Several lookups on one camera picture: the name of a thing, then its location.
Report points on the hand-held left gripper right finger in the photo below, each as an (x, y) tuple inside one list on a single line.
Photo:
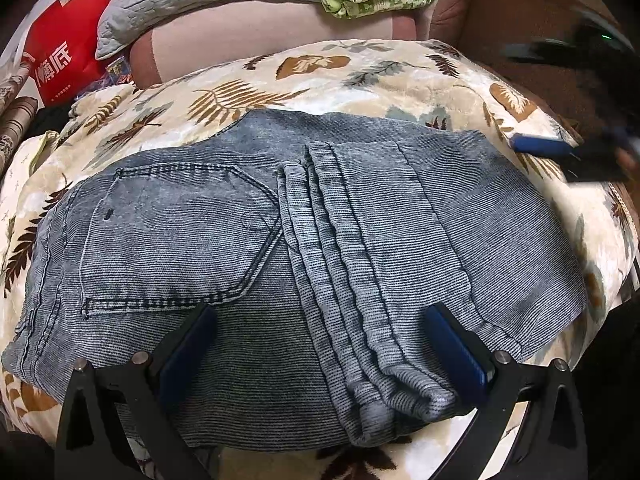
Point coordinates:
[(455, 345)]

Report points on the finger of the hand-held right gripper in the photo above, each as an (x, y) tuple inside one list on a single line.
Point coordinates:
[(540, 145), (530, 50)]

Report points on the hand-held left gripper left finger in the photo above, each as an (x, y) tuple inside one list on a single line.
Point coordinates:
[(192, 340)]

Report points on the blue denim pants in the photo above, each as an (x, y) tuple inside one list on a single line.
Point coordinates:
[(175, 220)]

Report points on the brown cardboard box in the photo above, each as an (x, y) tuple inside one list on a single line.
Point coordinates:
[(500, 10)]

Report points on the leaf print blanket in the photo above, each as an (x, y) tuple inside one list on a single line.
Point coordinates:
[(350, 75)]

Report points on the white small-print pillow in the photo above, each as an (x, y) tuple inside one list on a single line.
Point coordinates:
[(20, 180)]

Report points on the black cloth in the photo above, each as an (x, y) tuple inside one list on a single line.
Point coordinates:
[(50, 120)]

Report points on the pink and brown sofa cushion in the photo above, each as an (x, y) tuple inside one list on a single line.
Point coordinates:
[(250, 30)]

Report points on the colourful printed packet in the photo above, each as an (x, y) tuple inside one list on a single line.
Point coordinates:
[(117, 67)]

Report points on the brown striped patterned fabric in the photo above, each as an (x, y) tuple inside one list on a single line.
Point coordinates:
[(15, 110)]

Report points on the red paper bag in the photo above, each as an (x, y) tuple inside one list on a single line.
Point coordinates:
[(65, 50)]

